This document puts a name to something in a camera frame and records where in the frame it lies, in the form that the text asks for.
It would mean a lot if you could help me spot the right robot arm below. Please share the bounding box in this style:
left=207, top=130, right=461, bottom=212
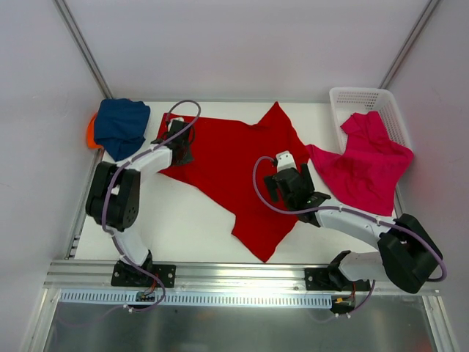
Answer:
left=264, top=159, right=447, bottom=293

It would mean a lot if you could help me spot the pink t shirt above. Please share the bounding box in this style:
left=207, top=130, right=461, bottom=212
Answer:
left=306, top=111, right=414, bottom=216

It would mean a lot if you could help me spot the right aluminium corner post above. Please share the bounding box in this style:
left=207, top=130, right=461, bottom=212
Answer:
left=378, top=0, right=443, bottom=89

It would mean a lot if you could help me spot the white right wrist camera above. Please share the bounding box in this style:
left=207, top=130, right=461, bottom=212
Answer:
left=273, top=150, right=297, bottom=173

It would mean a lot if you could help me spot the orange t shirt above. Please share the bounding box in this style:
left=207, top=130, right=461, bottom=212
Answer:
left=86, top=112, right=104, bottom=150

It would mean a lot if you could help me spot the white slotted cable duct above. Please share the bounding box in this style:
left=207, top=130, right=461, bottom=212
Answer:
left=59, top=289, right=333, bottom=309

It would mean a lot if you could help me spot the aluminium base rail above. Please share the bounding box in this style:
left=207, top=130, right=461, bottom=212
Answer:
left=43, top=258, right=440, bottom=297

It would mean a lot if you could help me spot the red t shirt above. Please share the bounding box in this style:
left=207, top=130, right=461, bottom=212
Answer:
left=152, top=102, right=313, bottom=264

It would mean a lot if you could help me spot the aluminium corner post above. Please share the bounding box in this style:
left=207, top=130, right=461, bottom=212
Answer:
left=378, top=0, right=443, bottom=89
left=52, top=0, right=114, bottom=99

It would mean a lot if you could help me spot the left aluminium corner post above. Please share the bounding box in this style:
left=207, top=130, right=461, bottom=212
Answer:
left=52, top=0, right=114, bottom=99

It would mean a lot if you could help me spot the white perforated plastic basket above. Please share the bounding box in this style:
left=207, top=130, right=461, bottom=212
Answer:
left=329, top=87, right=413, bottom=153

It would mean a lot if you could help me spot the blue t shirt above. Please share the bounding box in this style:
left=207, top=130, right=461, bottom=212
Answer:
left=95, top=98, right=151, bottom=161

